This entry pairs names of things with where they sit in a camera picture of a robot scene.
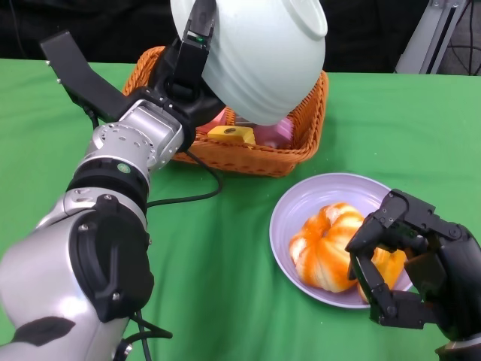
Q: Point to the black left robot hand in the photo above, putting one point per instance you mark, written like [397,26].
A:
[188,75]

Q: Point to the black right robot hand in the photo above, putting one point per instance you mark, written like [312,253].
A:
[451,270]

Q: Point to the salmon cake slice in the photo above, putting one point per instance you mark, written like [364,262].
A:
[218,118]

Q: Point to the yellow cake slice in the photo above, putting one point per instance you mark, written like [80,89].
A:
[233,134]

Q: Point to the pale grey bowl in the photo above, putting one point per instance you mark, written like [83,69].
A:
[263,67]

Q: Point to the pink cake slice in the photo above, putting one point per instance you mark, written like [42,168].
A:
[274,135]

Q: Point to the orange white striped bread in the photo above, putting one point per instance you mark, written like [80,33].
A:
[327,252]

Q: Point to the orange wicker basket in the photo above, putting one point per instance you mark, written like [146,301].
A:
[244,161]

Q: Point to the lilac round plate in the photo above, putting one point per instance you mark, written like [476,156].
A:
[300,203]

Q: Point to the black backdrop curtain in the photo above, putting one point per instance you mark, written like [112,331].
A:
[94,22]

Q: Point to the grey metal stand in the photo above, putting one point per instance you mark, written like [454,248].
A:
[424,45]

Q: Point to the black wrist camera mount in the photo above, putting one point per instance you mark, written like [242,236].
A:
[462,351]
[82,82]

